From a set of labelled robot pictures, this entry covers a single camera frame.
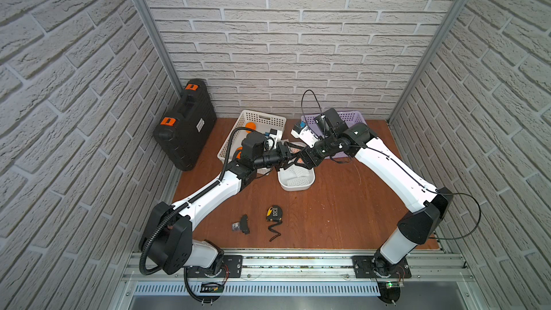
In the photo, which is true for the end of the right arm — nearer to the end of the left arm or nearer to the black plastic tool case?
the end of the left arm

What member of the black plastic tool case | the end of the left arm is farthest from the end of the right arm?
the black plastic tool case

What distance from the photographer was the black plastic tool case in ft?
2.67
